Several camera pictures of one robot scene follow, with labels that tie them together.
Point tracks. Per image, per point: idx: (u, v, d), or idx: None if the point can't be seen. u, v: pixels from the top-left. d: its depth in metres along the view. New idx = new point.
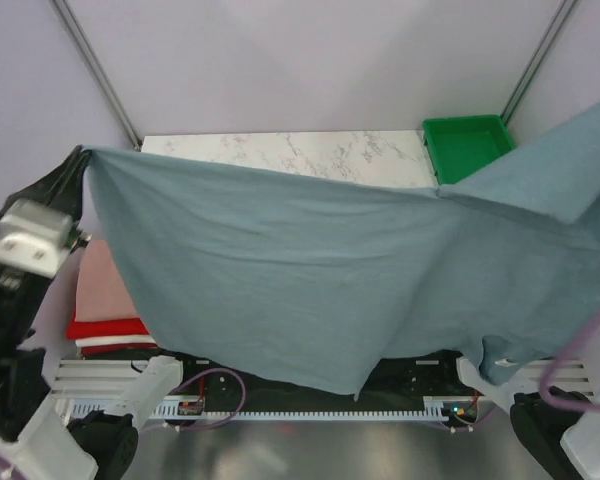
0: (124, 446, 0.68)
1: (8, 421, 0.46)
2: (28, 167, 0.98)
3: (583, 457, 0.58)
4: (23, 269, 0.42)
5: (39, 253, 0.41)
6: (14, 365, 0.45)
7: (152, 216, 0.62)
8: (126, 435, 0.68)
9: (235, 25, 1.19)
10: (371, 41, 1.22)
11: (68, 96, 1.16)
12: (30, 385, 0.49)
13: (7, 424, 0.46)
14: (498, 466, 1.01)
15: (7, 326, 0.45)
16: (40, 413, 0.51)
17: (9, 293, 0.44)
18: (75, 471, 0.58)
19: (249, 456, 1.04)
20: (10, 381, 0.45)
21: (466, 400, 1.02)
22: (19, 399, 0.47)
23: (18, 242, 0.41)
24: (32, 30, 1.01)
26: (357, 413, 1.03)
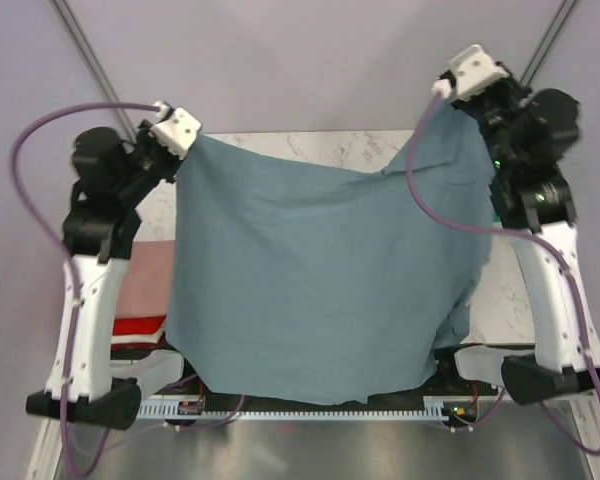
0: (127, 406, 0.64)
1: (116, 243, 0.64)
2: (29, 167, 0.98)
3: (548, 356, 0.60)
4: (167, 138, 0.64)
5: (187, 130, 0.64)
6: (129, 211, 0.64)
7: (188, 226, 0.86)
8: (129, 393, 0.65)
9: (235, 26, 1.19)
10: (370, 42, 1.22)
11: (68, 97, 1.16)
12: (125, 233, 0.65)
13: (113, 244, 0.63)
14: (498, 466, 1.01)
15: (133, 200, 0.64)
16: (115, 279, 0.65)
17: (142, 168, 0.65)
18: (102, 372, 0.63)
19: (249, 456, 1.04)
20: (125, 220, 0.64)
21: (465, 400, 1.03)
22: (124, 235, 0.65)
23: (179, 119, 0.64)
24: (33, 31, 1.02)
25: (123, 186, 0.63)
26: (358, 413, 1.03)
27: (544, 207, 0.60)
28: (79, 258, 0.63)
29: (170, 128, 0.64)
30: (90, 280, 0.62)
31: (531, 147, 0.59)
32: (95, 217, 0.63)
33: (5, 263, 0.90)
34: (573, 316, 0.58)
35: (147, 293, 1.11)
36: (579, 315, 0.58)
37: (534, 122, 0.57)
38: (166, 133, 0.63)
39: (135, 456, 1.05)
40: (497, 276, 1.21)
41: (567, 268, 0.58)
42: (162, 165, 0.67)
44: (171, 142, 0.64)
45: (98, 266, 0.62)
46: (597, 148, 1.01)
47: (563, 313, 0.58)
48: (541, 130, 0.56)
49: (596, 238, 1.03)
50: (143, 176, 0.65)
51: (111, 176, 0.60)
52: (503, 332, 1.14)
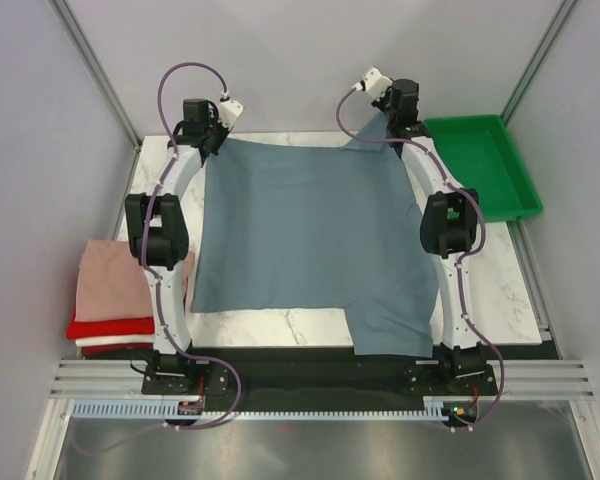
0: (180, 242, 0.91)
1: (204, 146, 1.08)
2: (27, 167, 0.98)
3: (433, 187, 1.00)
4: (226, 111, 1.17)
5: (237, 105, 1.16)
6: (212, 134, 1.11)
7: (222, 203, 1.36)
8: (183, 249, 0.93)
9: (235, 25, 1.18)
10: (371, 40, 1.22)
11: (69, 97, 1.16)
12: (205, 142, 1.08)
13: (204, 146, 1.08)
14: (500, 467, 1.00)
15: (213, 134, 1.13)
16: (195, 168, 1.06)
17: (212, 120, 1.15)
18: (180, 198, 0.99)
19: (249, 456, 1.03)
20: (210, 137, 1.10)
21: (465, 400, 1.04)
22: (207, 144, 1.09)
23: (231, 100, 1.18)
24: (34, 32, 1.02)
25: (208, 123, 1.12)
26: (358, 413, 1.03)
27: (413, 132, 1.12)
28: (181, 146, 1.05)
29: (225, 107, 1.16)
30: (184, 152, 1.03)
31: (398, 106, 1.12)
32: (189, 139, 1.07)
33: (4, 263, 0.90)
34: (436, 170, 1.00)
35: (147, 293, 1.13)
36: (439, 169, 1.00)
37: (394, 92, 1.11)
38: (227, 109, 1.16)
39: (135, 458, 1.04)
40: (496, 276, 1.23)
41: (427, 151, 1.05)
42: (223, 134, 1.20)
44: (229, 111, 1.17)
45: (190, 150, 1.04)
46: (597, 147, 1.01)
47: (428, 169, 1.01)
48: (397, 94, 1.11)
49: (595, 238, 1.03)
50: (214, 125, 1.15)
51: (204, 118, 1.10)
52: (503, 330, 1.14)
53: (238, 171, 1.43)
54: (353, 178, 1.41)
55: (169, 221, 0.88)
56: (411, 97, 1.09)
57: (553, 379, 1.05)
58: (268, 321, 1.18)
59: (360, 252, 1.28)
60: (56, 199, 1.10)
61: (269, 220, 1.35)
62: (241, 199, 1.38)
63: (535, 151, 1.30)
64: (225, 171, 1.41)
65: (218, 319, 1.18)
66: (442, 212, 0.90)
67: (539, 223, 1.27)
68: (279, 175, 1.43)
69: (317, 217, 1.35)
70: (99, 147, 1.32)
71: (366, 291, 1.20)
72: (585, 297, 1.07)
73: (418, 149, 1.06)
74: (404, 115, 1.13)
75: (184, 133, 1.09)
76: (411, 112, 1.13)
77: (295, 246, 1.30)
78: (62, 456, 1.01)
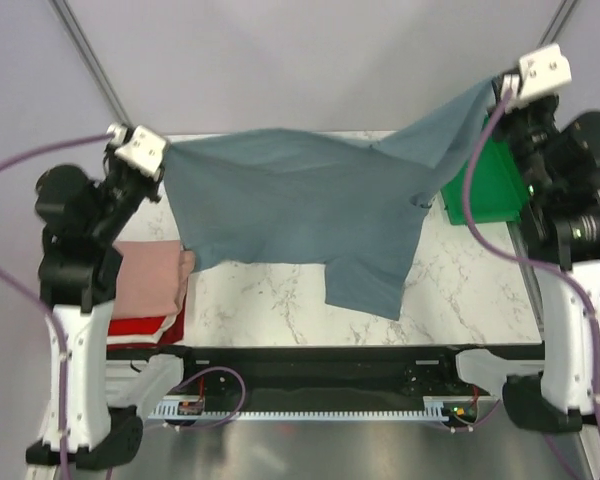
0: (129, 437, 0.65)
1: (101, 286, 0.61)
2: (25, 168, 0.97)
3: (551, 375, 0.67)
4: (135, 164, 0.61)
5: (152, 151, 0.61)
6: (108, 246, 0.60)
7: (199, 224, 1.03)
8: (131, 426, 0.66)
9: (234, 26, 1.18)
10: (370, 41, 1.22)
11: (68, 98, 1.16)
12: (108, 267, 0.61)
13: (99, 284, 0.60)
14: (499, 467, 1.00)
15: (109, 224, 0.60)
16: (102, 313, 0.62)
17: (114, 200, 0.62)
18: (99, 408, 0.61)
19: (248, 455, 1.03)
20: (102, 257, 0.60)
21: (465, 400, 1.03)
22: (106, 277, 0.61)
23: (142, 140, 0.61)
24: (34, 32, 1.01)
25: (96, 223, 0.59)
26: (358, 413, 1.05)
27: (583, 234, 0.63)
28: (62, 311, 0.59)
29: (126, 152, 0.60)
30: (78, 333, 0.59)
31: (570, 177, 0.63)
32: (72, 260, 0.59)
33: None
34: (589, 362, 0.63)
35: (147, 293, 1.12)
36: (597, 368, 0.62)
37: (580, 151, 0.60)
38: (127, 154, 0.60)
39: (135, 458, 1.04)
40: (496, 276, 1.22)
41: (590, 315, 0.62)
42: (134, 195, 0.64)
44: (137, 166, 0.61)
45: (83, 315, 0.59)
46: None
47: (576, 344, 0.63)
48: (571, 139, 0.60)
49: None
50: (114, 209, 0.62)
51: (82, 218, 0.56)
52: (503, 331, 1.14)
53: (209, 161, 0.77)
54: (421, 129, 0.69)
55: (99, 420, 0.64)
56: (568, 167, 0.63)
57: None
58: (262, 309, 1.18)
59: (368, 257, 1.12)
60: None
61: (270, 236, 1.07)
62: (220, 218, 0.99)
63: None
64: (177, 167, 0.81)
65: (217, 319, 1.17)
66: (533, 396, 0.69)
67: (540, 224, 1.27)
68: (276, 147, 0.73)
69: (326, 231, 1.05)
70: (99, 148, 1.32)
71: (347, 248, 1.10)
72: None
73: (575, 296, 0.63)
74: (580, 194, 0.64)
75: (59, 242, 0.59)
76: (594, 188, 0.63)
77: (302, 252, 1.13)
78: None
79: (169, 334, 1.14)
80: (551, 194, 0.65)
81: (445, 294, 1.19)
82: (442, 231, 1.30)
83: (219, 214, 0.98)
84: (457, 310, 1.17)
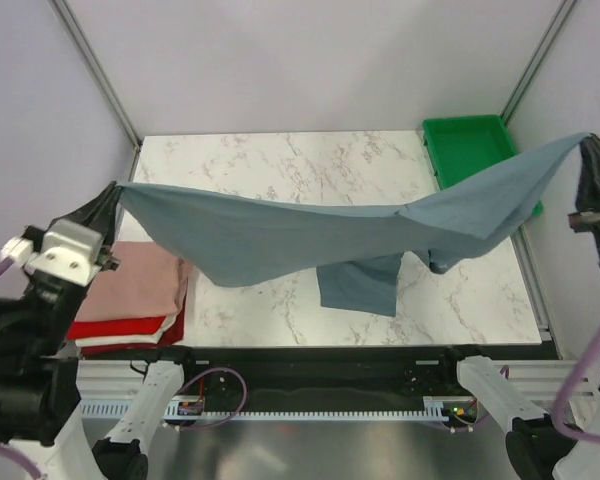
0: (137, 471, 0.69)
1: (50, 420, 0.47)
2: (26, 168, 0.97)
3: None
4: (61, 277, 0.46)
5: (74, 263, 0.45)
6: (55, 367, 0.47)
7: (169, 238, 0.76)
8: (139, 462, 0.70)
9: (234, 25, 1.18)
10: (370, 41, 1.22)
11: (68, 97, 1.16)
12: (65, 386, 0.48)
13: (49, 422, 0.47)
14: (500, 467, 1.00)
15: (47, 334, 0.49)
16: (71, 422, 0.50)
17: (48, 304, 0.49)
18: None
19: (249, 456, 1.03)
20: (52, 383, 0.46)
21: (465, 400, 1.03)
22: (58, 403, 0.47)
23: (57, 253, 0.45)
24: (34, 30, 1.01)
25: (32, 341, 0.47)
26: (356, 413, 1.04)
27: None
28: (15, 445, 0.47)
29: (39, 262, 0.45)
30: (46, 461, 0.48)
31: None
32: (16, 382, 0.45)
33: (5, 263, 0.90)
34: None
35: (146, 293, 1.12)
36: None
37: None
38: (42, 268, 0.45)
39: None
40: (496, 276, 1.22)
41: None
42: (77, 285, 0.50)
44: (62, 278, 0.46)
45: (44, 446, 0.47)
46: None
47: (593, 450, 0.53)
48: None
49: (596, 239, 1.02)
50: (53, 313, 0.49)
51: (10, 356, 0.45)
52: (504, 331, 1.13)
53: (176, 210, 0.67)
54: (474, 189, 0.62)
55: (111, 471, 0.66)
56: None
57: (553, 379, 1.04)
58: (262, 309, 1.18)
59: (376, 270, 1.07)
60: (56, 200, 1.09)
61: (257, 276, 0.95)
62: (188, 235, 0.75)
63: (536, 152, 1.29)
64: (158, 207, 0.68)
65: (217, 319, 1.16)
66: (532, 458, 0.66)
67: (540, 225, 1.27)
68: (249, 209, 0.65)
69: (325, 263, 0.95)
70: (99, 147, 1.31)
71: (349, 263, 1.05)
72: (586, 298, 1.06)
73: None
74: None
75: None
76: None
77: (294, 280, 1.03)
78: None
79: (169, 334, 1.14)
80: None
81: (446, 293, 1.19)
82: None
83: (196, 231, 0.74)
84: (457, 310, 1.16)
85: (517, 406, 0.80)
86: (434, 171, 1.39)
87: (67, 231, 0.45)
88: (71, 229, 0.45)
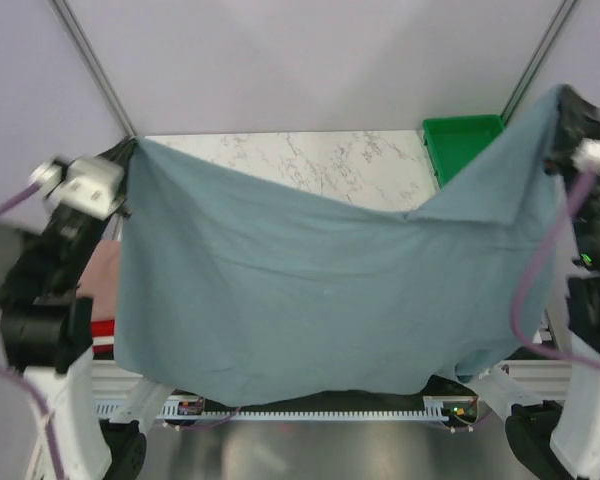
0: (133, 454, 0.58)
1: (65, 347, 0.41)
2: (26, 168, 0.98)
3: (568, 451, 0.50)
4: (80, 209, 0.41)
5: (95, 195, 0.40)
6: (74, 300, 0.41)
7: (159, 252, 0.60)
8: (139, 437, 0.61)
9: (233, 25, 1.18)
10: (369, 41, 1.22)
11: (68, 97, 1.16)
12: (80, 320, 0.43)
13: (64, 351, 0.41)
14: (500, 466, 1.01)
15: (68, 265, 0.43)
16: (83, 362, 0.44)
17: (68, 240, 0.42)
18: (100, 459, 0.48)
19: (249, 456, 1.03)
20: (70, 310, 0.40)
21: (465, 400, 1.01)
22: (76, 331, 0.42)
23: (76, 183, 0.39)
24: (34, 32, 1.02)
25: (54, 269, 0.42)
26: (361, 413, 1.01)
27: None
28: (30, 376, 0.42)
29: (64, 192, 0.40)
30: (45, 387, 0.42)
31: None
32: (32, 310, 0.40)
33: None
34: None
35: None
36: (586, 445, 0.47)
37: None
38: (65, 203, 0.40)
39: None
40: None
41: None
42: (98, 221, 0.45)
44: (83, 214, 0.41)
45: (57, 378, 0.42)
46: None
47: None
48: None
49: None
50: (74, 239, 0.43)
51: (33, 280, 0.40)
52: None
53: (167, 203, 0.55)
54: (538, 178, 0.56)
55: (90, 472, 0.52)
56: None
57: (554, 379, 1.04)
58: None
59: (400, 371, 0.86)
60: None
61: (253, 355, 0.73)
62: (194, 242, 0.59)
63: None
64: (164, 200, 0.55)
65: None
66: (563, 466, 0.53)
67: None
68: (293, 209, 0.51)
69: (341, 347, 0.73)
70: (99, 148, 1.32)
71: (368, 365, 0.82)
72: None
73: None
74: None
75: (7, 314, 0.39)
76: None
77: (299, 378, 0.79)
78: None
79: None
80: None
81: None
82: None
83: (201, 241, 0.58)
84: None
85: (516, 394, 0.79)
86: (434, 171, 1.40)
87: (91, 163, 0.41)
88: (93, 162, 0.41)
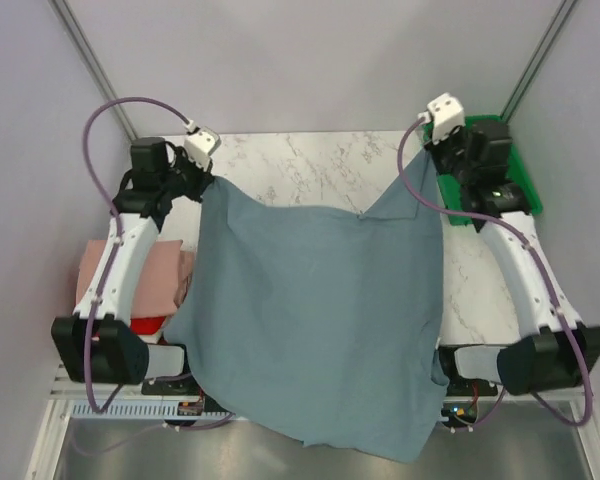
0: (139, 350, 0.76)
1: (157, 212, 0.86)
2: (25, 168, 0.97)
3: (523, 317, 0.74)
4: (194, 146, 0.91)
5: (208, 140, 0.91)
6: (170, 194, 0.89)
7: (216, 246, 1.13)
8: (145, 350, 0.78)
9: (234, 26, 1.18)
10: (370, 42, 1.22)
11: (68, 98, 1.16)
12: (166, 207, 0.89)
13: (156, 213, 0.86)
14: (500, 467, 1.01)
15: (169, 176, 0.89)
16: (152, 232, 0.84)
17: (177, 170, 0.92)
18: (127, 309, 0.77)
19: (249, 456, 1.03)
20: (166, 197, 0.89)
21: (465, 400, 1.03)
22: (162, 207, 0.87)
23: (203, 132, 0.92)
24: (33, 33, 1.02)
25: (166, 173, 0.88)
26: None
27: (503, 202, 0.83)
28: (125, 216, 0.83)
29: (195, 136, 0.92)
30: (130, 230, 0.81)
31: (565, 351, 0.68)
32: (144, 190, 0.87)
33: (6, 264, 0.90)
34: (544, 288, 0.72)
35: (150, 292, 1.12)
36: (546, 285, 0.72)
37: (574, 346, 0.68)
38: (193, 142, 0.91)
39: (136, 457, 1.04)
40: (497, 277, 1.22)
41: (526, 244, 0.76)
42: (193, 175, 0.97)
44: (195, 147, 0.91)
45: (139, 221, 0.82)
46: (597, 148, 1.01)
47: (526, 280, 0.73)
48: (480, 138, 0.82)
49: (595, 239, 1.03)
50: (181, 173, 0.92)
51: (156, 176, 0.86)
52: (503, 331, 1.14)
53: (226, 232, 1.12)
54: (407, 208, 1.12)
55: (111, 355, 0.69)
56: (499, 144, 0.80)
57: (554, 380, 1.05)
58: None
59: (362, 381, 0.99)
60: (56, 199, 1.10)
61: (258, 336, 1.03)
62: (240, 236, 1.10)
63: (536, 152, 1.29)
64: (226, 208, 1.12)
65: None
66: (551, 355, 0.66)
67: (540, 227, 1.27)
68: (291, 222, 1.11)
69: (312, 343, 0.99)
70: (99, 148, 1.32)
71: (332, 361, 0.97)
72: (586, 299, 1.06)
73: (512, 235, 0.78)
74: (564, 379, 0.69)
75: (134, 188, 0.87)
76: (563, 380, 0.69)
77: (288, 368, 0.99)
78: (63, 456, 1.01)
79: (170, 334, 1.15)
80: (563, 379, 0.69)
81: (449, 291, 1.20)
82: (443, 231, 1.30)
83: (239, 238, 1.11)
84: (458, 311, 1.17)
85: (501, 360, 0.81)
86: None
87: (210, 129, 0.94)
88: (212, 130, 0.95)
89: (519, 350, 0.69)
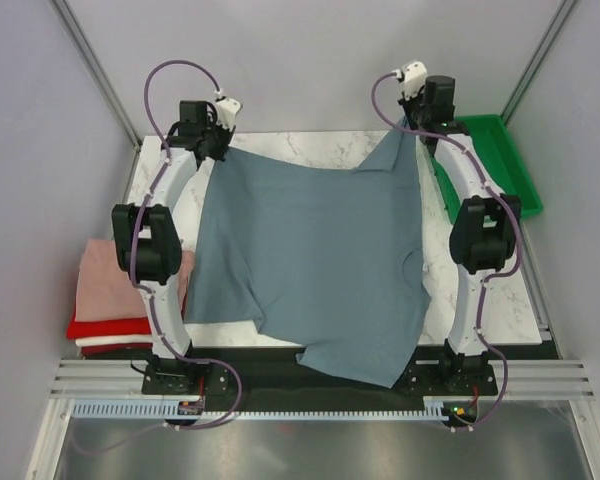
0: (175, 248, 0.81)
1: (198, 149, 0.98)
2: (24, 168, 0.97)
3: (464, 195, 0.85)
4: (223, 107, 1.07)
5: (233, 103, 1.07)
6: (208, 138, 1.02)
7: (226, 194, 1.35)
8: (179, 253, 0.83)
9: (234, 25, 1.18)
10: (371, 39, 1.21)
11: (68, 96, 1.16)
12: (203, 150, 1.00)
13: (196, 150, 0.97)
14: (499, 467, 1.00)
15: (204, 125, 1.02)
16: (191, 166, 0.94)
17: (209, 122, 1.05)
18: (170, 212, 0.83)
19: (249, 456, 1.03)
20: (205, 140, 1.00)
21: (465, 400, 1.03)
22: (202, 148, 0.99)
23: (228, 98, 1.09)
24: (32, 29, 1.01)
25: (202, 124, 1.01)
26: (357, 413, 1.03)
27: (448, 127, 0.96)
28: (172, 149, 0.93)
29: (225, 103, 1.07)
30: (179, 156, 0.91)
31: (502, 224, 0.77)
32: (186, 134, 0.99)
33: (5, 262, 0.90)
34: (476, 173, 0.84)
35: None
36: (479, 171, 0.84)
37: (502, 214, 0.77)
38: (223, 107, 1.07)
39: (135, 457, 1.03)
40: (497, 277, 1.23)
41: (465, 150, 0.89)
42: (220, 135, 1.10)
44: (224, 108, 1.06)
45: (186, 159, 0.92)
46: (597, 147, 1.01)
47: (465, 170, 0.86)
48: (431, 86, 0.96)
49: (595, 238, 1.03)
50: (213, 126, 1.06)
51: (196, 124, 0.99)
52: (504, 330, 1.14)
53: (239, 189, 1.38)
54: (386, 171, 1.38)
55: (157, 238, 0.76)
56: (447, 89, 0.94)
57: (557, 380, 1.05)
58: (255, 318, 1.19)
59: (355, 303, 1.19)
60: (56, 198, 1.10)
61: (261, 268, 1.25)
62: (247, 188, 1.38)
63: (536, 152, 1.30)
64: (238, 168, 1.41)
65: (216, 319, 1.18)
66: (478, 218, 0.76)
67: (540, 226, 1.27)
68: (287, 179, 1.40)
69: (304, 270, 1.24)
70: (99, 147, 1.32)
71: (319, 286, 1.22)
72: (586, 298, 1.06)
73: (455, 147, 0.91)
74: (496, 245, 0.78)
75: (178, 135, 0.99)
76: (498, 248, 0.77)
77: (282, 290, 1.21)
78: (62, 456, 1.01)
79: None
80: (495, 251, 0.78)
81: (448, 292, 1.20)
82: (442, 230, 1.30)
83: (247, 193, 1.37)
84: None
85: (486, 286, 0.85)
86: (434, 171, 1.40)
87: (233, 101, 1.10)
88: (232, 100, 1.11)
89: (462, 237, 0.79)
